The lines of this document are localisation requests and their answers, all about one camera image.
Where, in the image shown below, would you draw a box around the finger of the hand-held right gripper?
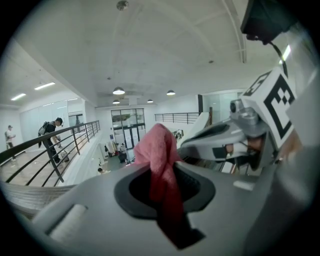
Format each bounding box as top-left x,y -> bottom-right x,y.
179,129 -> 249,161

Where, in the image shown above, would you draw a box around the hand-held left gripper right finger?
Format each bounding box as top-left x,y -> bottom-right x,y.
174,161 -> 276,256

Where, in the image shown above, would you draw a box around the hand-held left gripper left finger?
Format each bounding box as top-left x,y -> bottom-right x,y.
31,163 -> 181,256

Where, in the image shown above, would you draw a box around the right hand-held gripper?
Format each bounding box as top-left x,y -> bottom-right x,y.
191,66 -> 299,174

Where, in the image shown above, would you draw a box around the pink cloth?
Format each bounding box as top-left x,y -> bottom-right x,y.
133,123 -> 207,250

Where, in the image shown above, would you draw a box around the dark wooden handrail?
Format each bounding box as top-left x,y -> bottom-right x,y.
0,119 -> 251,221

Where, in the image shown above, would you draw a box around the black metal balcony railing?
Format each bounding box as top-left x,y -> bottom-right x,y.
154,112 -> 201,125

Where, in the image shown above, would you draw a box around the person's right hand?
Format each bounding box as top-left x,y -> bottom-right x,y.
278,129 -> 304,163

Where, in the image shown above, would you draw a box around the white staircase balustrade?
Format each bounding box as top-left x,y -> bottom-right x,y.
175,111 -> 214,149

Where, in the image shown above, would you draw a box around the person's white shirt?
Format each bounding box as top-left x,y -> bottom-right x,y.
284,71 -> 320,176

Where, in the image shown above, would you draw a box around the glass entrance doors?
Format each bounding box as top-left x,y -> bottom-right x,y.
110,107 -> 147,151

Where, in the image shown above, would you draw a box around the white coats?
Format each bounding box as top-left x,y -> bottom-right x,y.
103,140 -> 120,159

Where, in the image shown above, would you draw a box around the frosted glass partition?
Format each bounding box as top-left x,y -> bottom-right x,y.
18,98 -> 86,151

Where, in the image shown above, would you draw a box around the group of ceiling tube lights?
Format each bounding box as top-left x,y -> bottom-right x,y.
9,81 -> 57,102

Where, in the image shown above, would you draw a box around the black head camera cable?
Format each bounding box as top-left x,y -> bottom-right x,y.
270,41 -> 290,79

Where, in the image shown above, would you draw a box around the black head camera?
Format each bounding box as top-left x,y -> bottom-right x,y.
239,0 -> 299,46

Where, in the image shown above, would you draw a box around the round metal ceiling mount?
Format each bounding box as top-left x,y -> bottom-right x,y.
116,0 -> 130,12

